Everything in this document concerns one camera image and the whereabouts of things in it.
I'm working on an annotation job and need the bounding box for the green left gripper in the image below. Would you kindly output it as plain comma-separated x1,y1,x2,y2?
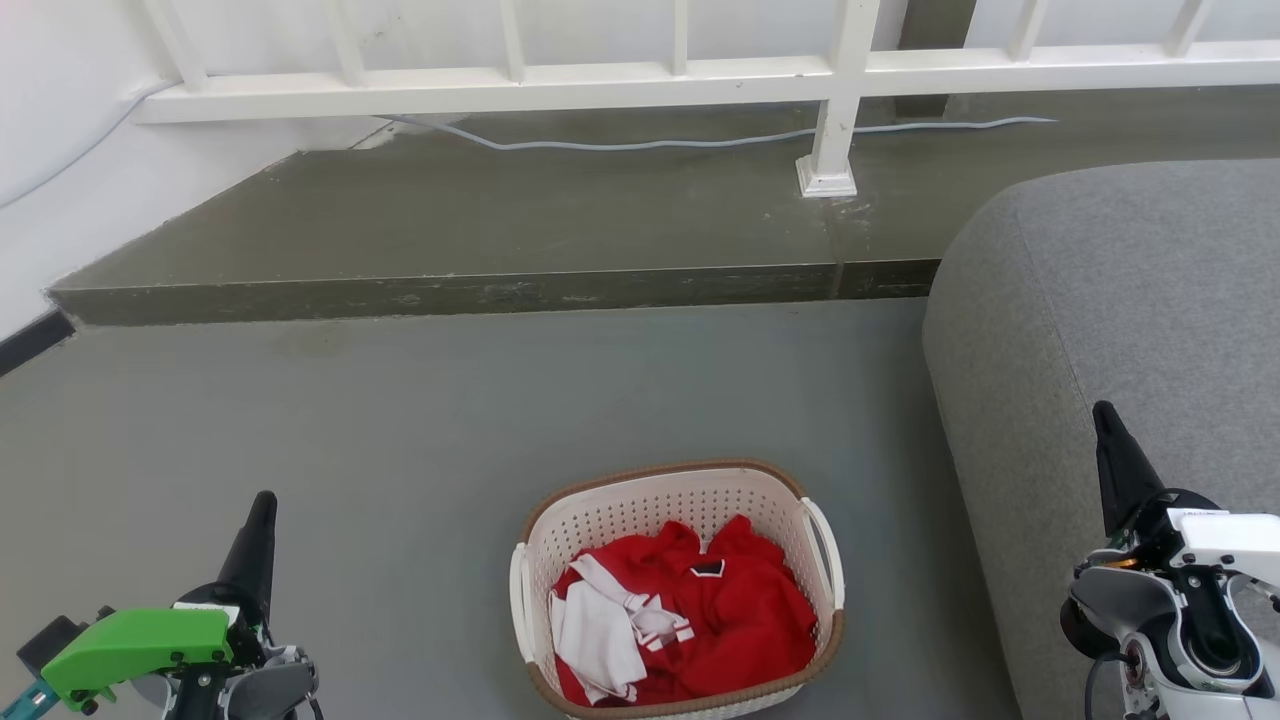
40,490,278,703

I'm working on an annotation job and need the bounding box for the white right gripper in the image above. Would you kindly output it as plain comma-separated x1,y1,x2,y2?
1092,401,1280,576

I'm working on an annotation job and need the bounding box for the white perforated laundry basket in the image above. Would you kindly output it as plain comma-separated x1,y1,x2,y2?
509,458,846,720

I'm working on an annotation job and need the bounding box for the grey fabric sofa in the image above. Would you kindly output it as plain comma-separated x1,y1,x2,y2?
921,158,1280,720

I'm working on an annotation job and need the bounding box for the black baseboard strip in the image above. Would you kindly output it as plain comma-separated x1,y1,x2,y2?
0,308,77,378

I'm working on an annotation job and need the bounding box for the red and white jersey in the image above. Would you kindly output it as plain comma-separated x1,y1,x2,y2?
550,515,819,707

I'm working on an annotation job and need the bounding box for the raised concrete step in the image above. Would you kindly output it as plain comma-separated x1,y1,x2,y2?
45,85,1280,326

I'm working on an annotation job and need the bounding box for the dark pillar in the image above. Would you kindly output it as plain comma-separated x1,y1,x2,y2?
893,0,979,119

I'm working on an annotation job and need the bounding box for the white metal railing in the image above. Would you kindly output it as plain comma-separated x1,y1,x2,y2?
130,0,1280,197

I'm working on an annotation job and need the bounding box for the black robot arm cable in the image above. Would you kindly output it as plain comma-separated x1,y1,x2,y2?
1084,650,1131,720

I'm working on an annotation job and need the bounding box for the teal cable connector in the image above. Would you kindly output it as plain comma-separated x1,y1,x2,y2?
0,680,57,720

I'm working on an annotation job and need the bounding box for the thin grey wall cable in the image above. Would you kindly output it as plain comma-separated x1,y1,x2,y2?
0,80,176,211

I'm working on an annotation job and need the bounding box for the grey floor cable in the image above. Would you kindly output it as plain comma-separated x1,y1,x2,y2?
375,113,1059,153

